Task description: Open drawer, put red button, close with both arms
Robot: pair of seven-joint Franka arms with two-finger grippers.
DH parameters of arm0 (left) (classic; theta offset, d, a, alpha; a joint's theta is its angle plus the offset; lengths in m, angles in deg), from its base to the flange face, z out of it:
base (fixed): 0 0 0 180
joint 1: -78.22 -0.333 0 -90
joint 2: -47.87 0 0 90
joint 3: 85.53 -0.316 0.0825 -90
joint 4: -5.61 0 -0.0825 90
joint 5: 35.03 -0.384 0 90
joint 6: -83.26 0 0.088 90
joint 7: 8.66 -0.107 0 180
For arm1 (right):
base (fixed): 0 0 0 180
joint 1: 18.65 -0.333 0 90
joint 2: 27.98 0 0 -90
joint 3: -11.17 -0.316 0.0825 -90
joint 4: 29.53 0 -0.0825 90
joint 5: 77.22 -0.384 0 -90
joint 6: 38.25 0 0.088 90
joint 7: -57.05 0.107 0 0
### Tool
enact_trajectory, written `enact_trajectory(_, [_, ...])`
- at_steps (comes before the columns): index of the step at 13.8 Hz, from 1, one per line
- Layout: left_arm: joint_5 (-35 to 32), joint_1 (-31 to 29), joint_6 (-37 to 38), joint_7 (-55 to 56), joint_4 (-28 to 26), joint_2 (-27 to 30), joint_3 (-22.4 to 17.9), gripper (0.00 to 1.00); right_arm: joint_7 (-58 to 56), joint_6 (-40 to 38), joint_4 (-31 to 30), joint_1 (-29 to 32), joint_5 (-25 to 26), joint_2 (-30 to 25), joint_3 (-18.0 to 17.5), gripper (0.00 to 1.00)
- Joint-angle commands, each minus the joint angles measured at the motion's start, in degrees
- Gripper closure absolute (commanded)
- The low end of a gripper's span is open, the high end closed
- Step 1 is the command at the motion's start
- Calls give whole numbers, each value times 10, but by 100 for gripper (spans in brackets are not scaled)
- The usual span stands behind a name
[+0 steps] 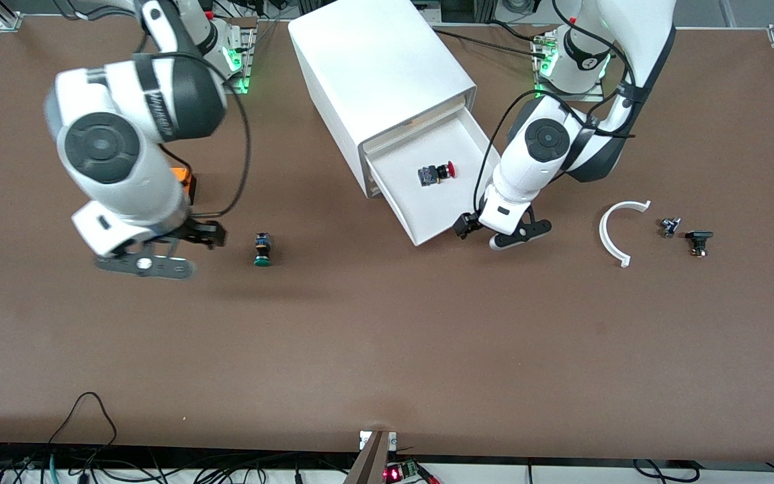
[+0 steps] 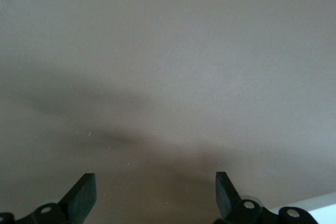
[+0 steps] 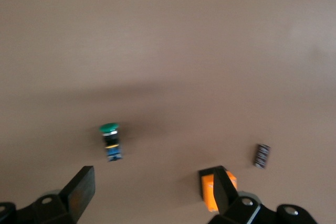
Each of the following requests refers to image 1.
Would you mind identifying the circuit board with red light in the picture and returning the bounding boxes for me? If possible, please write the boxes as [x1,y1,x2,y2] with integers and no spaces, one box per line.
[384,460,439,484]

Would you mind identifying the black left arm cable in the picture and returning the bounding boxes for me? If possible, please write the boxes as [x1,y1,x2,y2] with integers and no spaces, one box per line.
[472,0,637,217]

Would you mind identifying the black switch component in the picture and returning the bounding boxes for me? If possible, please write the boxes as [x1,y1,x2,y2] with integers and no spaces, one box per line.
[685,230,715,258]

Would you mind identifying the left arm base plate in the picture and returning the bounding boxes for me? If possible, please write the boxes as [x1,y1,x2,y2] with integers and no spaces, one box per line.
[533,30,605,103]

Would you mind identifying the thin black looped cable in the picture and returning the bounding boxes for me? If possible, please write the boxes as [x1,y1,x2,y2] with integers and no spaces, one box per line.
[48,391,118,465]

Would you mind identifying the red push button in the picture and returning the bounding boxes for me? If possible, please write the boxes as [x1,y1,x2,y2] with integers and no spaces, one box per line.
[418,161,457,188]

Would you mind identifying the white curved plastic arc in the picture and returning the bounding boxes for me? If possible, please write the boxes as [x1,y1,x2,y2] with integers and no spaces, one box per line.
[599,200,652,269]

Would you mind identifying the orange box with hole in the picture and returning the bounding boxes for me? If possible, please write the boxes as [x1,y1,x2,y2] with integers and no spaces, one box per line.
[170,166,198,205]

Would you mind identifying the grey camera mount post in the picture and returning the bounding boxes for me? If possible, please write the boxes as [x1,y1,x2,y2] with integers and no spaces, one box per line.
[343,430,398,484]

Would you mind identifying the black cable to arm base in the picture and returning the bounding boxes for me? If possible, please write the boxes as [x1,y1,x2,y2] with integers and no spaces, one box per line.
[431,27,553,61]

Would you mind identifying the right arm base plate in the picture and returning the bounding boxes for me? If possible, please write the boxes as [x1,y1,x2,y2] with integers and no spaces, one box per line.
[216,27,257,95]

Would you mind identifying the black cable under table edge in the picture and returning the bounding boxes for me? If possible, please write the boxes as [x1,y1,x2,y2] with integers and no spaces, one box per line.
[632,458,701,484]

